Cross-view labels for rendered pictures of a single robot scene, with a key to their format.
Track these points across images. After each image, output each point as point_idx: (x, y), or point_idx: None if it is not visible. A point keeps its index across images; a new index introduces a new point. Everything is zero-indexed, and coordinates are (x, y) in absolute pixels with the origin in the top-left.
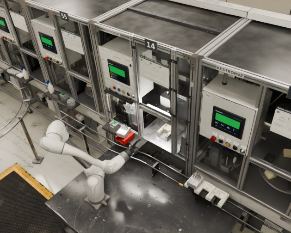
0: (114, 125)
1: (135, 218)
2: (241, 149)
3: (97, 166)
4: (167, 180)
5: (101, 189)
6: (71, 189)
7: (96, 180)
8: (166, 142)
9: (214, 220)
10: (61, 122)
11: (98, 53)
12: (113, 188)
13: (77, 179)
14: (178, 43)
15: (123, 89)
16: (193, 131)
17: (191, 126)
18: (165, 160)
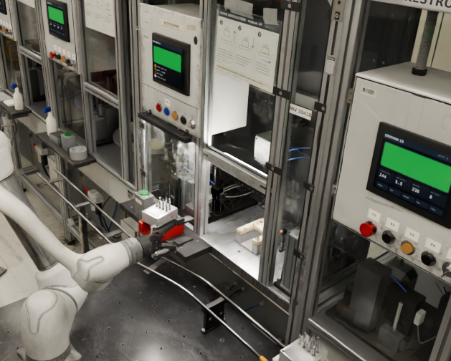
0: (145, 197)
1: None
2: (447, 264)
3: (62, 261)
4: (236, 349)
5: (57, 326)
6: (1, 322)
7: (52, 299)
8: (252, 257)
9: None
10: (3, 135)
11: (138, 26)
12: (97, 341)
13: None
14: None
15: (175, 110)
16: (318, 212)
17: (314, 200)
18: (247, 310)
